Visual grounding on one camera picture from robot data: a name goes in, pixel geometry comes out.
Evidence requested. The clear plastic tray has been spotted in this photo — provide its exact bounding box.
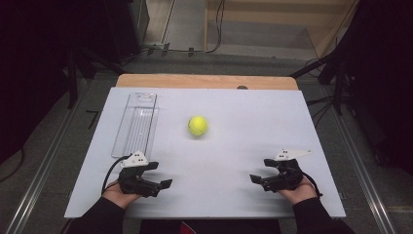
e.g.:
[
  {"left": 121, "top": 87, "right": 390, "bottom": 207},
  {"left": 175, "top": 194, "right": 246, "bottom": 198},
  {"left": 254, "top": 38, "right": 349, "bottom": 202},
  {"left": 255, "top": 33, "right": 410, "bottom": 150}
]
[{"left": 111, "top": 92, "right": 160, "bottom": 159}]

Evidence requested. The yellow tennis ball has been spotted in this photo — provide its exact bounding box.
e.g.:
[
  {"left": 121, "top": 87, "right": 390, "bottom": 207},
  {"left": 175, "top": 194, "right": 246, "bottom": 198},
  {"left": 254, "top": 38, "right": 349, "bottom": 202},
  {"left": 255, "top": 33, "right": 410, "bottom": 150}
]
[{"left": 187, "top": 115, "right": 209, "bottom": 137}]

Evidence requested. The black curtain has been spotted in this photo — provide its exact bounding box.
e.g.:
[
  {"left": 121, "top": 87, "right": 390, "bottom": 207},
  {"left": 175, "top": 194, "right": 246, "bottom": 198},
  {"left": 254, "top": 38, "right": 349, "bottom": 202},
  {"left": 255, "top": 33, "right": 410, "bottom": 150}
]
[
  {"left": 0, "top": 0, "right": 145, "bottom": 165},
  {"left": 319, "top": 0, "right": 413, "bottom": 176}
]

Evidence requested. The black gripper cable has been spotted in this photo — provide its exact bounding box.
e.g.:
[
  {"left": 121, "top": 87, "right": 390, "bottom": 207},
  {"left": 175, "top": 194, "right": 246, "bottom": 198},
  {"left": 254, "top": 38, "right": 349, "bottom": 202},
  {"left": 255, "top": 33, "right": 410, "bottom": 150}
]
[
  {"left": 301, "top": 171, "right": 323, "bottom": 198},
  {"left": 100, "top": 155, "right": 131, "bottom": 196}
]

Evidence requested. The black floor cable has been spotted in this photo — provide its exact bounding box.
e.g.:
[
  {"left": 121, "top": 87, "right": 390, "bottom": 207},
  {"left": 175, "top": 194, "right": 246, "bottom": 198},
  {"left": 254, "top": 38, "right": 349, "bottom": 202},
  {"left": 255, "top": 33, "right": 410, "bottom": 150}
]
[{"left": 0, "top": 147, "right": 25, "bottom": 183}]

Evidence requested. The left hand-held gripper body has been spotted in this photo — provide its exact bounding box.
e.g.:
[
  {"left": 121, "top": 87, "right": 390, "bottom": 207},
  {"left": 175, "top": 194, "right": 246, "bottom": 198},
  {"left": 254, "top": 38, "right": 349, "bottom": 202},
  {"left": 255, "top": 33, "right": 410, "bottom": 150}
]
[{"left": 117, "top": 150, "right": 163, "bottom": 199}]

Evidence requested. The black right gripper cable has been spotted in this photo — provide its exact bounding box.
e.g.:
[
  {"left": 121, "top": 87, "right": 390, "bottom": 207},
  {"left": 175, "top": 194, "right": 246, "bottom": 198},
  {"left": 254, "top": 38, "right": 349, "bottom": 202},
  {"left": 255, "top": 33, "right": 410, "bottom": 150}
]
[{"left": 301, "top": 171, "right": 323, "bottom": 198}]

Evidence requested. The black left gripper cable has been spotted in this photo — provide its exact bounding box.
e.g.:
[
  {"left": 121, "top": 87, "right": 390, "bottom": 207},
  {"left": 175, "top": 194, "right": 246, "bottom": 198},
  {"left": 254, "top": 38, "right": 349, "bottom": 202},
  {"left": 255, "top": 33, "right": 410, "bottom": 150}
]
[{"left": 100, "top": 155, "right": 131, "bottom": 196}]

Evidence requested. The person's right hand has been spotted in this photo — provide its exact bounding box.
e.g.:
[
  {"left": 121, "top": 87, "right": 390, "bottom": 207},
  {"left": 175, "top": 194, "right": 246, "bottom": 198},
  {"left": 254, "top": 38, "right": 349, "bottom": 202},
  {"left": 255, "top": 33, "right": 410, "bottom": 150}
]
[{"left": 278, "top": 176, "right": 319, "bottom": 207}]

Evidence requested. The black hanging cable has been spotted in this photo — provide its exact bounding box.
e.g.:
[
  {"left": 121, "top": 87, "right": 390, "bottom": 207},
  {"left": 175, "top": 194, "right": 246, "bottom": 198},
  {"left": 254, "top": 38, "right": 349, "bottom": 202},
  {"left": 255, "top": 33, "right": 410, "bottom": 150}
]
[{"left": 169, "top": 0, "right": 227, "bottom": 55}]

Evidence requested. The black metal stand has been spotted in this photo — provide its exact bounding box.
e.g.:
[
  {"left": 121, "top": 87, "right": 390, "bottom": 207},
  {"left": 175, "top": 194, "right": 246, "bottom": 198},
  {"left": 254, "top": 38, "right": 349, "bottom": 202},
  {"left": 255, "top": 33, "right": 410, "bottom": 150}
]
[
  {"left": 64, "top": 45, "right": 126, "bottom": 110},
  {"left": 289, "top": 48, "right": 350, "bottom": 117}
]

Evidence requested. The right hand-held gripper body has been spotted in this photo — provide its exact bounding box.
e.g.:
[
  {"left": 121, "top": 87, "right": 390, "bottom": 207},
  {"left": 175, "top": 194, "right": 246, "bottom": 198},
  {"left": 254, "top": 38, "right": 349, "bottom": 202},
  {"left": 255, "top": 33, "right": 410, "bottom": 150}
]
[{"left": 259, "top": 148, "right": 313, "bottom": 194}]

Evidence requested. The metal floor rail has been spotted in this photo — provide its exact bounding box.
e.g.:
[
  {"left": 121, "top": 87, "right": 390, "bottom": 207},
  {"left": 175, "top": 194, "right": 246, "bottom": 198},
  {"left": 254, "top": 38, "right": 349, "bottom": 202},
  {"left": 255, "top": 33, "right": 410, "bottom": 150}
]
[
  {"left": 5, "top": 79, "right": 91, "bottom": 234},
  {"left": 320, "top": 87, "right": 397, "bottom": 234}
]

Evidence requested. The person's left hand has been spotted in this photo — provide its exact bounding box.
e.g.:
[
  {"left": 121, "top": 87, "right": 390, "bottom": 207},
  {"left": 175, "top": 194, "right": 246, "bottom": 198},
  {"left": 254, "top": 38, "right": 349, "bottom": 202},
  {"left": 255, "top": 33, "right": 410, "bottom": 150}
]
[{"left": 101, "top": 179, "right": 142, "bottom": 210}]

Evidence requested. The wooden frame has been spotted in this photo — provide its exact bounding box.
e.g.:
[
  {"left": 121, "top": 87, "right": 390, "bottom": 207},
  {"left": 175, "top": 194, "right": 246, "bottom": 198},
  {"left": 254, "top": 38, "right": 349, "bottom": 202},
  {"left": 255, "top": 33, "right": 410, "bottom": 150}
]
[{"left": 203, "top": 0, "right": 359, "bottom": 59}]

